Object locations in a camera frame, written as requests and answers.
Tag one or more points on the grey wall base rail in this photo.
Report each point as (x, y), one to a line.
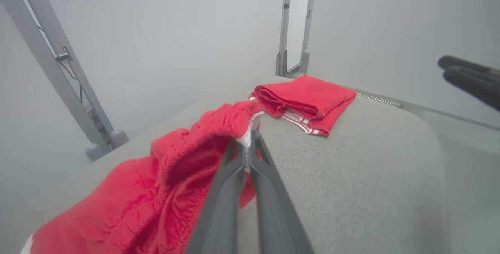
(449, 115)

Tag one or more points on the grey cylindrical post foot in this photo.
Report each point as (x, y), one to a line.
(119, 138)
(96, 153)

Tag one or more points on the red shorts with white stripe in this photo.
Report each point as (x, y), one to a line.
(136, 199)

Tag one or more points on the red white basketball jersey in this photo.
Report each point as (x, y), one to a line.
(316, 93)

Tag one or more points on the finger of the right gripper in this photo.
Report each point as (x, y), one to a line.
(453, 61)
(480, 82)

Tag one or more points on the grey partition post narrow gap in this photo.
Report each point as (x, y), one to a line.
(284, 19)

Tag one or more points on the silver coiled strip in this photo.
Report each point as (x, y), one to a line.
(379, 99)

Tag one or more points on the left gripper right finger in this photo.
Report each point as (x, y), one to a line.
(277, 222)

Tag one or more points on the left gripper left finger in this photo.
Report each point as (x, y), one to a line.
(218, 222)

